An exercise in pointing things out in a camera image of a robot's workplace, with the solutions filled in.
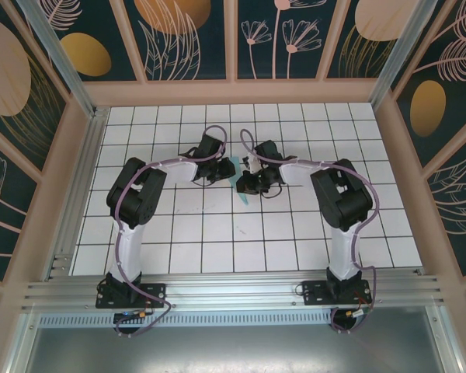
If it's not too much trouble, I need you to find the light blue paper sheet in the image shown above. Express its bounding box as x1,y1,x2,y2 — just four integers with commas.
228,155,252,207

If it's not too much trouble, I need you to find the grey metal sheet panel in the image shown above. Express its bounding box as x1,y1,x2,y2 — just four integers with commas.
7,305,462,373

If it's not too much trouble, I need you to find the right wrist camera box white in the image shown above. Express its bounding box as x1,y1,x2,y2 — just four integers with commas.
243,152,262,173

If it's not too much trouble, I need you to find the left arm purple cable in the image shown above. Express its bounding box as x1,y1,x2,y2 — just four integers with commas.
114,124,229,338

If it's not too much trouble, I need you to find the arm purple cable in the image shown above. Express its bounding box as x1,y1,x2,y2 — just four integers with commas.
239,129,381,335
114,124,229,338

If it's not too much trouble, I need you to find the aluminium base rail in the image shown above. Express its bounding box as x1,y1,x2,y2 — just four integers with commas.
21,270,447,312

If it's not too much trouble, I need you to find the aluminium side rail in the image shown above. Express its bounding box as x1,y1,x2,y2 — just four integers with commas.
42,107,110,281

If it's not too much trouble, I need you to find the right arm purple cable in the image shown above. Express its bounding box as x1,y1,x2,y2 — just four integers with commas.
239,129,381,335

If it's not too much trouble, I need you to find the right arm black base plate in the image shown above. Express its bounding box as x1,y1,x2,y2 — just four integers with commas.
301,280,372,306

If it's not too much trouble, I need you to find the slotted grey cable duct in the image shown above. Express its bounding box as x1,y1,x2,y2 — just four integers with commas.
38,312,335,328

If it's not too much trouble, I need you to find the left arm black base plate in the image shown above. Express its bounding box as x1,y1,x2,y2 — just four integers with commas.
96,282,167,310

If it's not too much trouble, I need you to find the aluminium frame post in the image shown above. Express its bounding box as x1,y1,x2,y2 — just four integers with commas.
369,0,439,114
16,0,99,118

